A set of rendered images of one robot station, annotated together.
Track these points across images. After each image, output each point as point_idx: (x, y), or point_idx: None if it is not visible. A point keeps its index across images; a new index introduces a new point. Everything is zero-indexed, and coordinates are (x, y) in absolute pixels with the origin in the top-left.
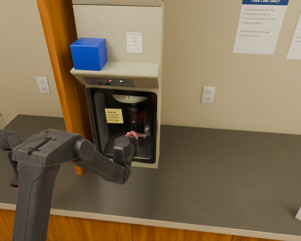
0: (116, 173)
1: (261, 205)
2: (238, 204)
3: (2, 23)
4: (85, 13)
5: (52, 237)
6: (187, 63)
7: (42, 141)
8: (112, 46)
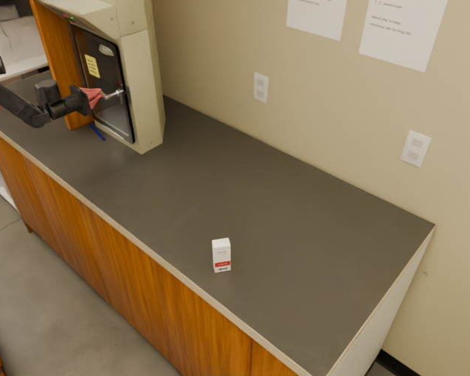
0: (15, 107)
1: (193, 236)
2: (171, 221)
3: None
4: None
5: (36, 186)
6: (235, 30)
7: None
8: None
